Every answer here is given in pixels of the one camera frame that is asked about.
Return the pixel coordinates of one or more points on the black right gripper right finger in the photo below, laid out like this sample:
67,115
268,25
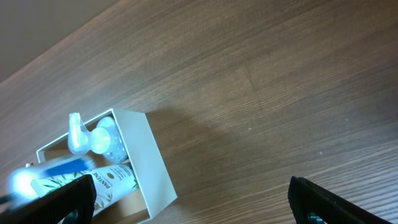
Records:
311,203

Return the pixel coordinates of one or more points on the dark blue spray bottle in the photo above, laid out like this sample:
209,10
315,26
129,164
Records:
104,139

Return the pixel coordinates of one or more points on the white cream tube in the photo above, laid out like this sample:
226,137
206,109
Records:
112,183

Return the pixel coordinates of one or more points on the white cardboard box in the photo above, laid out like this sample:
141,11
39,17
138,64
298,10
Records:
155,189

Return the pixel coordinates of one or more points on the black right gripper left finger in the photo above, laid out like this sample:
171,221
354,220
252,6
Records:
72,203

